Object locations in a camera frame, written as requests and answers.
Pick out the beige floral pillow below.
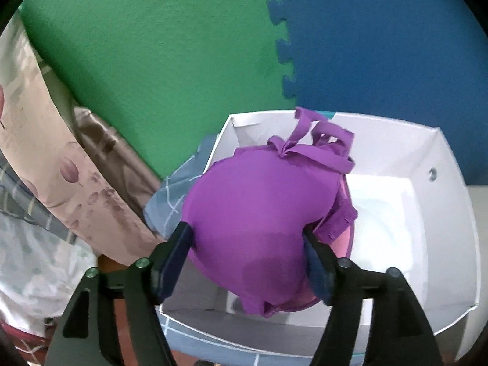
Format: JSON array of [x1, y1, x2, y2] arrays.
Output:
[[0, 19, 169, 268]]

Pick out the dark red cloth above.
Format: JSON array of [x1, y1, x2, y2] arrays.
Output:
[[0, 319, 51, 353]]

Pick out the brown patterned cloth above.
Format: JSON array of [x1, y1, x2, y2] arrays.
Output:
[[72, 107, 165, 207]]

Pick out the blue foam mat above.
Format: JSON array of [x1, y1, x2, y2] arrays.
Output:
[[257, 0, 488, 188]]

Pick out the grey plaid blanket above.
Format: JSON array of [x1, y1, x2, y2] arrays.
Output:
[[0, 160, 81, 245]]

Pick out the purple bra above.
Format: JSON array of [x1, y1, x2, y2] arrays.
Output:
[[182, 107, 359, 318]]

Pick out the green foam mat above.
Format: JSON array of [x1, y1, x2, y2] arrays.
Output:
[[19, 0, 299, 181]]

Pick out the blue checked cloth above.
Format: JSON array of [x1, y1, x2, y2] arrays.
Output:
[[144, 135, 363, 366]]

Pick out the white shoe box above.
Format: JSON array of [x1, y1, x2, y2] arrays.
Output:
[[158, 111, 480, 356]]

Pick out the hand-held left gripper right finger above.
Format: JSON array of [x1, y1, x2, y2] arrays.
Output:
[[301, 229, 445, 366]]

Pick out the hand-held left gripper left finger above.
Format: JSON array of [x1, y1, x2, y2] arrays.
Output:
[[46, 221, 195, 366]]

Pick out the white floral bedsheet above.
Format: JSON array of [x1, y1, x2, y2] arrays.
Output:
[[0, 206, 99, 337]]

